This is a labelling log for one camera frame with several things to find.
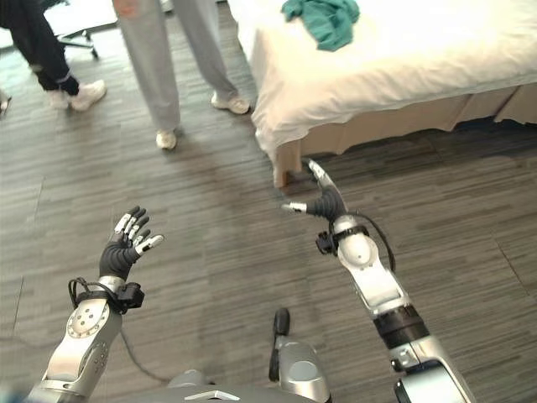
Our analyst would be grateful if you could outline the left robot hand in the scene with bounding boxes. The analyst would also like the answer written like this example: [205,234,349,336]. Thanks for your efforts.
[98,206,165,280]

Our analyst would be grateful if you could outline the silver robot torso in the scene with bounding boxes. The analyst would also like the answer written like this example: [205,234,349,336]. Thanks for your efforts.
[121,369,286,403]

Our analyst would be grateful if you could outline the green bed clothes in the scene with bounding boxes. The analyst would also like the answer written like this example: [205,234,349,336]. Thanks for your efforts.
[280,0,361,52]

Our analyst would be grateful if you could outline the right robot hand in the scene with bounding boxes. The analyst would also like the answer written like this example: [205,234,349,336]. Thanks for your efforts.
[280,158,350,222]

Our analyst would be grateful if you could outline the white bed sheet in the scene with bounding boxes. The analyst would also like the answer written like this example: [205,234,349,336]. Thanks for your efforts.
[228,0,537,154]

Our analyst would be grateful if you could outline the silver robot leg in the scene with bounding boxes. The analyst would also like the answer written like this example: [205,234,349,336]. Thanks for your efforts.
[268,308,332,403]

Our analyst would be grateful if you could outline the beige bed base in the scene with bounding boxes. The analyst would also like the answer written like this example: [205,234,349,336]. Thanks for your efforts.
[273,82,537,188]

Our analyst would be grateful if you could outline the black office chair base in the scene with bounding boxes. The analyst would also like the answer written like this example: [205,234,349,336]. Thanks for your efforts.
[56,28,100,60]

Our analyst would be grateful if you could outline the grey floor cable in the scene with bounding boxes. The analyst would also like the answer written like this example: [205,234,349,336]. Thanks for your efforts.
[119,329,173,384]

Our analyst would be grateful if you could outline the person in grey trousers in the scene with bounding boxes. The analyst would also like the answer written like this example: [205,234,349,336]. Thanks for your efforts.
[112,0,252,150]

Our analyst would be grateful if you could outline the person in dark trousers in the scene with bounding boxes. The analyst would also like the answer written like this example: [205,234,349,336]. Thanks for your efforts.
[0,0,108,113]

